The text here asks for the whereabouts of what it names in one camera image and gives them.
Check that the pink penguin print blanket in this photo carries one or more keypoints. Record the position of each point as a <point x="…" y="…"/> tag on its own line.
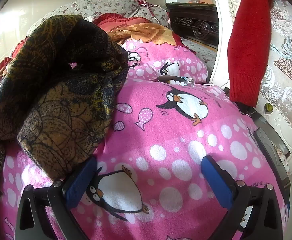
<point x="181" y="140"/>

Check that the dark carved wooden cabinet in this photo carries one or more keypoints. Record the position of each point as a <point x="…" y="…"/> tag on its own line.
<point x="193" y="17"/>

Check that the red ruffled pillow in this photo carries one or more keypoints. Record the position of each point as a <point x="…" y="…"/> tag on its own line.
<point x="8" y="62"/>
<point x="116" y="20"/>

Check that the white carved furniture frame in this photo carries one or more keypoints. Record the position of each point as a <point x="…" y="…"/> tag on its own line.
<point x="217" y="42"/>

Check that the red knitted sweater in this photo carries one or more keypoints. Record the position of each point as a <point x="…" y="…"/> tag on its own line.
<point x="248" y="42"/>

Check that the orange fleece blanket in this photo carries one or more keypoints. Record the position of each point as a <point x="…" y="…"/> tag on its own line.
<point x="148" y="33"/>

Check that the cream embroidered fabric cover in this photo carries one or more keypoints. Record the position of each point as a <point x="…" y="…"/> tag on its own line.
<point x="283" y="62"/>

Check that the brown black patterned garment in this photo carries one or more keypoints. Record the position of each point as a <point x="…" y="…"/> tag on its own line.
<point x="61" y="100"/>

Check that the pale patterned rug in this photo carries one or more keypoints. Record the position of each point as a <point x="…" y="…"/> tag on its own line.
<point x="203" y="51"/>

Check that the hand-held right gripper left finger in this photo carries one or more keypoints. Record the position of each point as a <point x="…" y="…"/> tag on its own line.
<point x="82" y="183"/>

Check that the floral print bedding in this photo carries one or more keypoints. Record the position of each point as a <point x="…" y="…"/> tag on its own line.
<point x="106" y="5"/>

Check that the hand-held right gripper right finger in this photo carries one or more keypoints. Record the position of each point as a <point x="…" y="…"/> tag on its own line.
<point x="216" y="180"/>

